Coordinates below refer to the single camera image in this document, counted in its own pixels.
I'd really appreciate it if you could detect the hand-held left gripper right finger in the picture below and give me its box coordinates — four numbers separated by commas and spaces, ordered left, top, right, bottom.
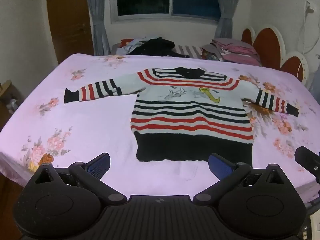
192, 153, 297, 207

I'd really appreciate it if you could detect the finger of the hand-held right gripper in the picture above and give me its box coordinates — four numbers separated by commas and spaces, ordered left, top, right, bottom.
294, 146, 320, 185

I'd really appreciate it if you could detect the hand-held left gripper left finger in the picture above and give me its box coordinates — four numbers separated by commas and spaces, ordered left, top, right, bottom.
25, 152, 127, 206

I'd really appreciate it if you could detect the striped knit sweater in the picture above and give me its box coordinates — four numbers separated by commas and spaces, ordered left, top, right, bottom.
64, 66, 300, 162

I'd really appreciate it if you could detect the stack of pink folded clothes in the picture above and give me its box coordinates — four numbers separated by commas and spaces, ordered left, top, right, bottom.
211, 38, 262, 67

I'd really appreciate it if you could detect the pile of light blue clothes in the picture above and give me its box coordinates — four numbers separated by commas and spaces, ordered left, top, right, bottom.
116, 38, 148, 55

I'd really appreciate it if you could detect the pile of black clothes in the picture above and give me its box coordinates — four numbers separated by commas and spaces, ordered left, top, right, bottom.
140, 37, 175, 57

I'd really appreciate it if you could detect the pink floral bed sheet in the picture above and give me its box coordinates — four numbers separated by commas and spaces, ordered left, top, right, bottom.
0, 53, 320, 203

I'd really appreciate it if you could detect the colourful patterned cloth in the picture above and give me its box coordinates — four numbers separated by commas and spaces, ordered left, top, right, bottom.
201, 49, 221, 62

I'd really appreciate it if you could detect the wooden cabinet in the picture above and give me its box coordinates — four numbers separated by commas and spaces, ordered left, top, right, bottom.
0, 80, 25, 130

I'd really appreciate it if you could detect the red and white headboard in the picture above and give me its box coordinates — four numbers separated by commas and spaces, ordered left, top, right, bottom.
241, 24, 312, 85

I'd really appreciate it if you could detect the grey striped cloth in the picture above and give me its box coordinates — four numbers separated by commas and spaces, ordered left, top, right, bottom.
172, 45, 206, 59

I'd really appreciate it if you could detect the grey curtain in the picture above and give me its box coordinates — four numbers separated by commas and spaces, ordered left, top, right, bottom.
214, 0, 242, 39
84, 0, 110, 55

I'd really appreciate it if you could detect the brown wooden door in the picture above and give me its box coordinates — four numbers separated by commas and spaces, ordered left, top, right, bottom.
46, 0, 94, 67

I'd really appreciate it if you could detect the white cable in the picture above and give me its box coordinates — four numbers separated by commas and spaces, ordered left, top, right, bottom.
295, 5, 318, 80

